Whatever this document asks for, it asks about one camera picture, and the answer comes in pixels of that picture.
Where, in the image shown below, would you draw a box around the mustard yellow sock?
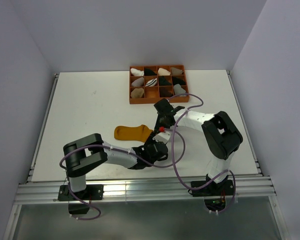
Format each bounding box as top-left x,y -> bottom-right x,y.
114,124 -> 153,143

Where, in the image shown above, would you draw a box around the dark brown sock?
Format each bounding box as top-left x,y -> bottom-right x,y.
159,87 -> 173,98

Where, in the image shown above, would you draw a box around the grey sock black stripes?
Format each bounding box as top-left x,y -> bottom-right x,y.
173,84 -> 187,97

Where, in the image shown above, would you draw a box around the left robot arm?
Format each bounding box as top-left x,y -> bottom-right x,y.
60,133 -> 168,200

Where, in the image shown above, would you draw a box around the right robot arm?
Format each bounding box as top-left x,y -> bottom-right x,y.
153,98 -> 243,195

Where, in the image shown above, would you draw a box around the dark green rolled sock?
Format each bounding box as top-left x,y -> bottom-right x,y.
158,76 -> 172,86

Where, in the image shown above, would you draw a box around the orange compartment tray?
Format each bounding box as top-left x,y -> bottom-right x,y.
129,64 -> 190,104

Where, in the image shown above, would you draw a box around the beige rolled sock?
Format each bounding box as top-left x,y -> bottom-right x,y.
130,88 -> 145,99

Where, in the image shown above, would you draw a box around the white black striped rolled sock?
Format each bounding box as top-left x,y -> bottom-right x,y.
145,78 -> 158,87

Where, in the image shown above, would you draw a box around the black rolled sock right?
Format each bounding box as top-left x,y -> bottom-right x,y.
171,76 -> 186,86

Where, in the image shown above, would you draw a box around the grey rolled sock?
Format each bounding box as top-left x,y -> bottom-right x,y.
131,76 -> 145,88

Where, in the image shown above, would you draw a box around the cream rolled sock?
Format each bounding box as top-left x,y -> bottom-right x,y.
157,67 -> 171,76

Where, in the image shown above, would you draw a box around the taupe rolled sock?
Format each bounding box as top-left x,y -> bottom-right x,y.
170,66 -> 184,75

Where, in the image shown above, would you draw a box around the black rolled sock top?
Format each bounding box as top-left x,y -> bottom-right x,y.
144,67 -> 157,76

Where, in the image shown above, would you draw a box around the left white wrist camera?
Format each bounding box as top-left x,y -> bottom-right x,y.
152,126 -> 171,144

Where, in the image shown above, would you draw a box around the aluminium frame rail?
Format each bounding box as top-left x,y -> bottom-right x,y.
3,174 -> 291,240

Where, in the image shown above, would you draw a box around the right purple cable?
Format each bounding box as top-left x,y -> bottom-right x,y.
167,93 -> 237,213

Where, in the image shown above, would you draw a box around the purple cable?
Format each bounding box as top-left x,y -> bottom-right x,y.
167,93 -> 237,213
59,126 -> 186,221

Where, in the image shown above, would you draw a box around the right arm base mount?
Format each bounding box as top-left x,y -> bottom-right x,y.
188,177 -> 236,215

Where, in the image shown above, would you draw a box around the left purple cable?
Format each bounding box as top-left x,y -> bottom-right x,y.
59,126 -> 186,221

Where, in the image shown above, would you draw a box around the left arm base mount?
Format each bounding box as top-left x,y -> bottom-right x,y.
57,184 -> 104,217

